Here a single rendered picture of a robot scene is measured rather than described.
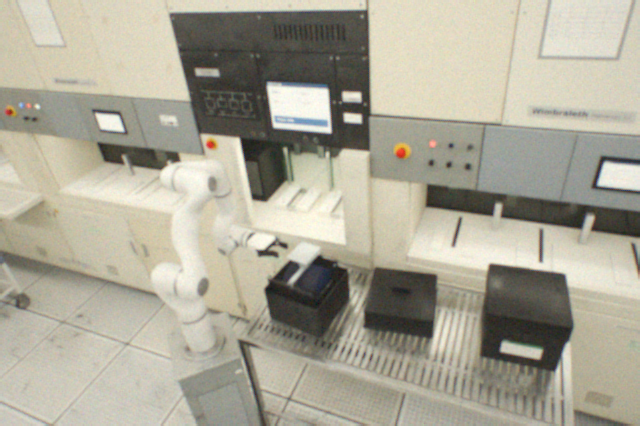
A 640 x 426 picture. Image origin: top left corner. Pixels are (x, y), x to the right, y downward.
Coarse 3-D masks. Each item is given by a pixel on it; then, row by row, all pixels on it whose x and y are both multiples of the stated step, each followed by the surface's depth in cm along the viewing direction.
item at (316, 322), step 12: (348, 276) 198; (264, 288) 191; (336, 288) 190; (348, 288) 202; (276, 300) 190; (288, 300) 185; (324, 300) 182; (336, 300) 193; (276, 312) 195; (288, 312) 190; (300, 312) 185; (312, 312) 180; (324, 312) 185; (336, 312) 196; (288, 324) 195; (300, 324) 190; (312, 324) 185; (324, 324) 188
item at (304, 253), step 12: (300, 252) 185; (312, 252) 185; (288, 264) 197; (300, 264) 188; (324, 264) 198; (336, 264) 194; (276, 276) 190; (336, 276) 196; (276, 288) 191; (288, 288) 186; (300, 288) 182; (324, 288) 190; (300, 300) 186; (312, 300) 182
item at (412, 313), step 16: (384, 272) 204; (400, 272) 203; (416, 272) 202; (384, 288) 195; (400, 288) 191; (416, 288) 193; (432, 288) 193; (368, 304) 188; (384, 304) 187; (400, 304) 187; (416, 304) 186; (432, 304) 185; (368, 320) 188; (384, 320) 185; (400, 320) 182; (416, 320) 180; (432, 320) 178; (432, 336) 183
